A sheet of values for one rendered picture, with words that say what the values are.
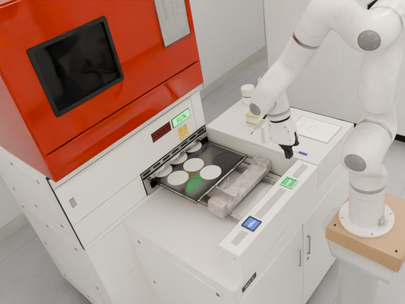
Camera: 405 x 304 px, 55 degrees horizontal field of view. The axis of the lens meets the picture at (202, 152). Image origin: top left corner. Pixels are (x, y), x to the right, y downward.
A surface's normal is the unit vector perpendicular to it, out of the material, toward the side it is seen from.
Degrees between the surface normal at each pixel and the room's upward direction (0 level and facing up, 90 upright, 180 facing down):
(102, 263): 90
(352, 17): 63
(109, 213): 90
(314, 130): 0
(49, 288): 0
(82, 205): 90
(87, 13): 90
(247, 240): 0
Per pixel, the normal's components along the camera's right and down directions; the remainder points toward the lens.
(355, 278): -0.44, 0.59
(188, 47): 0.75, 0.29
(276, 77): -0.29, -0.03
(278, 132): -0.65, 0.54
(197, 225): -0.16, -0.79
